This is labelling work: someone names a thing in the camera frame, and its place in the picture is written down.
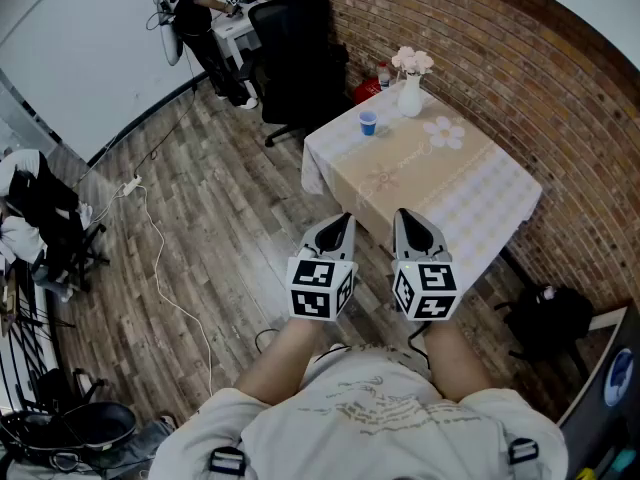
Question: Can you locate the person's left forearm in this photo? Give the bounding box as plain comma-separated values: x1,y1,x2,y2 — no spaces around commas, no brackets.
233,316,327,407

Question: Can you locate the person's right forearm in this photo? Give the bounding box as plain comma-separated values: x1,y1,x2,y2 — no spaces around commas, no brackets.
423,319,495,403

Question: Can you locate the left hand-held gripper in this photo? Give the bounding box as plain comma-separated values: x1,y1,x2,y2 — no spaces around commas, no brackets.
285,212,359,322

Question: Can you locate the white vase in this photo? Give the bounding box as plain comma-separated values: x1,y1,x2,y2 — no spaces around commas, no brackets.
397,71,424,119

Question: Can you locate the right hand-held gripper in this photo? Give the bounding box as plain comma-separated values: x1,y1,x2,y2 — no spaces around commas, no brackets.
391,207,462,323

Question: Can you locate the table with beige checked cloth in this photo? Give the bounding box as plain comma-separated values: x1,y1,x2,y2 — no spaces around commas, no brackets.
300,80,544,290

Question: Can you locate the black backpack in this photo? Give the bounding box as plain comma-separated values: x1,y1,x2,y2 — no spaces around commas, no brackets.
493,282,597,375

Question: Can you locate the white hanging bag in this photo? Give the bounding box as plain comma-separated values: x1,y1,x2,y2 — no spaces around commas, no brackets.
151,0,184,67

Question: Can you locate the black wire rack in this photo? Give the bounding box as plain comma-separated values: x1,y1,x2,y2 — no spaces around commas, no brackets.
0,257,77,415

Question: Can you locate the white floor cable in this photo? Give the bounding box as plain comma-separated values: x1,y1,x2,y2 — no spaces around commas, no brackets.
73,183,215,395

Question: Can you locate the black strap buckle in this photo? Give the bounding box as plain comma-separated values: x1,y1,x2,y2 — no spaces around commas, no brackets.
506,437,541,467
207,445,248,477

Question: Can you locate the person's white printed shirt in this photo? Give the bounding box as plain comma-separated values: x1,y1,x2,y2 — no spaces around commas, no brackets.
147,343,570,480

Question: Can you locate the dark cabinet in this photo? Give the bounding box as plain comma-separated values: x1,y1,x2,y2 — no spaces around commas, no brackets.
556,303,640,480

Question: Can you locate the white desk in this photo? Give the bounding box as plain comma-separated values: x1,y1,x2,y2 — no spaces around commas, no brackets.
211,0,267,100

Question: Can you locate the black office chair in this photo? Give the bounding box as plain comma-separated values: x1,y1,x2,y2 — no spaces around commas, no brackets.
6,166,110,294
238,0,353,148

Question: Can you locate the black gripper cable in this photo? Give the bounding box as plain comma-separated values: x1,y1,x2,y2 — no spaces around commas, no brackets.
406,319,432,369

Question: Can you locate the pale pink flower bunch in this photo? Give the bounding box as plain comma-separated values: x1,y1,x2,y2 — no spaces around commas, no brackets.
390,45,435,76

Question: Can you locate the black floor cable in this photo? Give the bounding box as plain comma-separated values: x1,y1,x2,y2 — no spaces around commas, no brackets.
74,42,202,190

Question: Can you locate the red box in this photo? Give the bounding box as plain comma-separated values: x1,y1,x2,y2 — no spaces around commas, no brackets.
353,78,384,106

